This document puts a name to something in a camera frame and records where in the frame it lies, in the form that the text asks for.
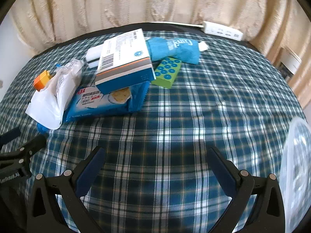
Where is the clear plastic container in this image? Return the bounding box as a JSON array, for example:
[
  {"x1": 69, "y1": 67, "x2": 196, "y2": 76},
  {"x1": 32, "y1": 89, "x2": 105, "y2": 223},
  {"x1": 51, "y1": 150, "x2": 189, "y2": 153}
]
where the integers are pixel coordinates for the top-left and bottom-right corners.
[{"x1": 279, "y1": 117, "x2": 311, "y2": 233}]

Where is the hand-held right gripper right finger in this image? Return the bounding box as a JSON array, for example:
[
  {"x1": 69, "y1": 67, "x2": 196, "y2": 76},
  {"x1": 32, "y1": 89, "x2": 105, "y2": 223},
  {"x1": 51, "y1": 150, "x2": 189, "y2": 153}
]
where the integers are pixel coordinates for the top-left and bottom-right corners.
[{"x1": 206, "y1": 147, "x2": 286, "y2": 233}]

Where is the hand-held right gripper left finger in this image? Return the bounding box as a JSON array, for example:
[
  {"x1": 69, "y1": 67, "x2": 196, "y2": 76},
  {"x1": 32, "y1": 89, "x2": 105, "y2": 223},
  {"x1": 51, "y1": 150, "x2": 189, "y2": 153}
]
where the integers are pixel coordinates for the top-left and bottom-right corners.
[{"x1": 27, "y1": 146, "x2": 106, "y2": 233}]

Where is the orange toy block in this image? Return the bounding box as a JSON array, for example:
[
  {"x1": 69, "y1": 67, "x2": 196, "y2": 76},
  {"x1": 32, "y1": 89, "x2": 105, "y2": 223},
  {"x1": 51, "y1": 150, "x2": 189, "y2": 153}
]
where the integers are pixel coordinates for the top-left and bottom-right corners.
[{"x1": 33, "y1": 70, "x2": 52, "y2": 91}]

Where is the blue Curel pouch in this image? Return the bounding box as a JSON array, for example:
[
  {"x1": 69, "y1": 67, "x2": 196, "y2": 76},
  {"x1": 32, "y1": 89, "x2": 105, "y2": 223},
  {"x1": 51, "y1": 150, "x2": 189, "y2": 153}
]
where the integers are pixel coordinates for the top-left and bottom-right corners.
[{"x1": 145, "y1": 37, "x2": 209, "y2": 65}]

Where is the white plastic packet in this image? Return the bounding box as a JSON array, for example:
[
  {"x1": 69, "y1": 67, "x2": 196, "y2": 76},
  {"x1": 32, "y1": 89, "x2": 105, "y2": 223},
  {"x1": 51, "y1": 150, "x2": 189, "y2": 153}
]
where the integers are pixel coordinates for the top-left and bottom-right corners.
[{"x1": 25, "y1": 59, "x2": 84, "y2": 130}]

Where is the white power strip cable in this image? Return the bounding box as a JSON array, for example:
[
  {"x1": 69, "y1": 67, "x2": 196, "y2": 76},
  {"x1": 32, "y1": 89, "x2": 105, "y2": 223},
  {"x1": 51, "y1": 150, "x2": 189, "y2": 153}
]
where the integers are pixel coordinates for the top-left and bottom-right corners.
[{"x1": 149, "y1": 21, "x2": 204, "y2": 28}]

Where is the beige patterned curtain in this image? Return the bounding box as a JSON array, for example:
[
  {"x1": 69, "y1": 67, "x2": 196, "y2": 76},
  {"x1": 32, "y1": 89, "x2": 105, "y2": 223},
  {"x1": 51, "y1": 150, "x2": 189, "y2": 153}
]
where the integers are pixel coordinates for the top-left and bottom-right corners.
[{"x1": 7, "y1": 0, "x2": 311, "y2": 102}]

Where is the blue biscuit packet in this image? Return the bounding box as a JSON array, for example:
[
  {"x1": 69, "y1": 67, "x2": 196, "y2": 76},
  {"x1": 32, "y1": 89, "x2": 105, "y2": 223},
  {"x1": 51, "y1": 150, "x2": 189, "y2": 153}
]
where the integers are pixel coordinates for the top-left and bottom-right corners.
[{"x1": 63, "y1": 81, "x2": 150, "y2": 123}]

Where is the green block with blue dots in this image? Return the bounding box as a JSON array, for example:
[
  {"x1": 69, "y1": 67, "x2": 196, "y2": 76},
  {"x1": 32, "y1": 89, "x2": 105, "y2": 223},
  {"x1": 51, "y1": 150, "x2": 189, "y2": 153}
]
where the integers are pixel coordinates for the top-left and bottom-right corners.
[{"x1": 150, "y1": 57, "x2": 183, "y2": 88}]

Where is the blue plaid tablecloth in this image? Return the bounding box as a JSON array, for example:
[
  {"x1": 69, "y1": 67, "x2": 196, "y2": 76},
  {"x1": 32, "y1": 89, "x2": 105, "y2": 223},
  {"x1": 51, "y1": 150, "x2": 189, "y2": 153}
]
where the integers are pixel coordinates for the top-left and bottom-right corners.
[{"x1": 0, "y1": 27, "x2": 311, "y2": 233}]

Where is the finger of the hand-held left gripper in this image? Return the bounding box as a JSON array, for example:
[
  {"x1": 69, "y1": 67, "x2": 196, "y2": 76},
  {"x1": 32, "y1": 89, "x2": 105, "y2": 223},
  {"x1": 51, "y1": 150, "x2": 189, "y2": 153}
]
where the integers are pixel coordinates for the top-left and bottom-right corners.
[
  {"x1": 0, "y1": 135, "x2": 46, "y2": 169},
  {"x1": 0, "y1": 128, "x2": 22, "y2": 147}
]

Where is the white and blue carton box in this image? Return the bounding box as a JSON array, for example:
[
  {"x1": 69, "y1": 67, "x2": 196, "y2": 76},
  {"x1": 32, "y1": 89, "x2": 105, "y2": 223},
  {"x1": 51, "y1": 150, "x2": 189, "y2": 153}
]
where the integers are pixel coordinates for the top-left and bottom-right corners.
[{"x1": 95, "y1": 29, "x2": 156, "y2": 95}]

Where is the white tower heater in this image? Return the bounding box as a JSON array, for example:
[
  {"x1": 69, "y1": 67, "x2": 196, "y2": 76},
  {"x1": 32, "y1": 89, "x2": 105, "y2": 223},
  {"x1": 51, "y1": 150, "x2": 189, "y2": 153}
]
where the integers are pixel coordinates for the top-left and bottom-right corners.
[{"x1": 274, "y1": 46, "x2": 302, "y2": 78}]

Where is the white power strip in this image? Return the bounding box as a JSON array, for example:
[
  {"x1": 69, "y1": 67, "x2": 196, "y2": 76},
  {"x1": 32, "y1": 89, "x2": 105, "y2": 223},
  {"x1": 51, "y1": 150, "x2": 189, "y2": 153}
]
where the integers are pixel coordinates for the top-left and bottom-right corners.
[{"x1": 202, "y1": 21, "x2": 244, "y2": 42}]

